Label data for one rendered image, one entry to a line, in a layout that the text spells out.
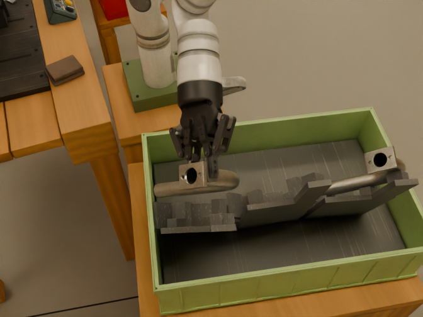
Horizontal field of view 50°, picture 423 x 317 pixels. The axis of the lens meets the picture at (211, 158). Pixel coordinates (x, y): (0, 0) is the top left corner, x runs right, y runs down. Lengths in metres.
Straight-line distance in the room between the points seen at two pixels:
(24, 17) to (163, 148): 0.75
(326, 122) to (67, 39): 0.86
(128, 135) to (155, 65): 0.21
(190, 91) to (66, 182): 1.65
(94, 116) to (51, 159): 1.14
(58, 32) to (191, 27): 0.91
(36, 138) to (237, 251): 0.63
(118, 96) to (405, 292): 0.95
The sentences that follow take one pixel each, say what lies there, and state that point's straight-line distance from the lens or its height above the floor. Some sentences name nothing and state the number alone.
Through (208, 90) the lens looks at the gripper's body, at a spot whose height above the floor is 1.34.
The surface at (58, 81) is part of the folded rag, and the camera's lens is 1.41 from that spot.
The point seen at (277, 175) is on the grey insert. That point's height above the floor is 0.85.
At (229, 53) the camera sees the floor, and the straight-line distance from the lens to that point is 2.84.
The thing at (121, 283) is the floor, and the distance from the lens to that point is 2.01.
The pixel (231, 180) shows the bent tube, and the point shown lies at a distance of 0.76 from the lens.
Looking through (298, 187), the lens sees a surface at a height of 1.02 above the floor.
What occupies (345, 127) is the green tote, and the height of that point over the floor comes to 0.90.
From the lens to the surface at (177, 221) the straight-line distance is 1.00.
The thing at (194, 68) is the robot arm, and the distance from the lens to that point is 0.73.
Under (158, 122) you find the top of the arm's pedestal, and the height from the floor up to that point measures 0.85.
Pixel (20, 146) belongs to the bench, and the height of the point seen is 0.88.
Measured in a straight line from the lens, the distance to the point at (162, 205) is 1.04.
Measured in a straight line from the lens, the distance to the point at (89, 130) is 1.29.
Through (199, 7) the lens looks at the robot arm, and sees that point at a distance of 0.80.
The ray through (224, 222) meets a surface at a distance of 0.81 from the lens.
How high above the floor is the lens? 1.84
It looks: 54 degrees down
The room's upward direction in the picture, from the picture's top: straight up
